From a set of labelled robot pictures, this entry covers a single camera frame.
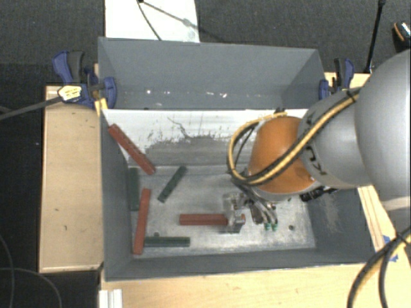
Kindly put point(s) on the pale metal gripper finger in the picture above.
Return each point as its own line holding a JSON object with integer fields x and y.
{"x": 232, "y": 203}
{"x": 236, "y": 225}

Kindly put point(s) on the red-brown block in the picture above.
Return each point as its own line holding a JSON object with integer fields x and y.
{"x": 142, "y": 220}
{"x": 131, "y": 149}
{"x": 202, "y": 219}

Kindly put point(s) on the pale wood flat board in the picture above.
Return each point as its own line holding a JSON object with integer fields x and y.
{"x": 72, "y": 178}

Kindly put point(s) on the dark green flat block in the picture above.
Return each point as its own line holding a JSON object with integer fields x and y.
{"x": 133, "y": 189}
{"x": 167, "y": 242}
{"x": 172, "y": 183}

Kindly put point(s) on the grey metal bin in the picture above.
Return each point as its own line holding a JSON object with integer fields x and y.
{"x": 199, "y": 75}

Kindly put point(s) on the black cylinder on white bracket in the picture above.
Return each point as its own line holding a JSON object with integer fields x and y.
{"x": 316, "y": 194}

